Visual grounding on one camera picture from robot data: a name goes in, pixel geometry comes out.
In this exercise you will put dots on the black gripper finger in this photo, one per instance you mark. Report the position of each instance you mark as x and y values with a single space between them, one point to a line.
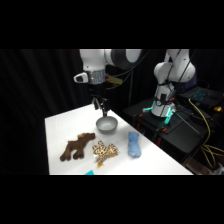
96 104
105 107

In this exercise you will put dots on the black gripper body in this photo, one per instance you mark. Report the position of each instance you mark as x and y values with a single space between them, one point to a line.
97 90

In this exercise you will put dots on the brown deer plush toy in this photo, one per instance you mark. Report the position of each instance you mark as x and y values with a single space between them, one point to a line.
76 147

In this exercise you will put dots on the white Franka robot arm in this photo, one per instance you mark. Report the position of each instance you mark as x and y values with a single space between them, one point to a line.
173 71

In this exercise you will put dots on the grey bowl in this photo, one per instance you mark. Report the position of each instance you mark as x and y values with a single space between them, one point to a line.
106 126

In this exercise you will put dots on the spotted giraffe plush toy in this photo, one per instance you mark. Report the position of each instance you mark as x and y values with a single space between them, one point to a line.
104 151

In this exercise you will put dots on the blue plush toy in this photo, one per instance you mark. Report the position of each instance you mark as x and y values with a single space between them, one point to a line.
134 145

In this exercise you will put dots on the black curtain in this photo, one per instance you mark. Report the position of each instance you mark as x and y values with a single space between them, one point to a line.
30 100

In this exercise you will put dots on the teal flat object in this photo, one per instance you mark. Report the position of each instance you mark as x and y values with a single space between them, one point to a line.
89 172

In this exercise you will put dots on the black robot stand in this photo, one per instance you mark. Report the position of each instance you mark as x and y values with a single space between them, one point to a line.
180 133

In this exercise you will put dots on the black laptop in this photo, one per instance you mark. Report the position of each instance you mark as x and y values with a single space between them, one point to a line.
201 95

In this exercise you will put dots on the small yellow object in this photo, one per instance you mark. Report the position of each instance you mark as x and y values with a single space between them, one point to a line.
217 109

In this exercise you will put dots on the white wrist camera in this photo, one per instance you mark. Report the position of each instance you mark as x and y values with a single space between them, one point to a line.
81 78

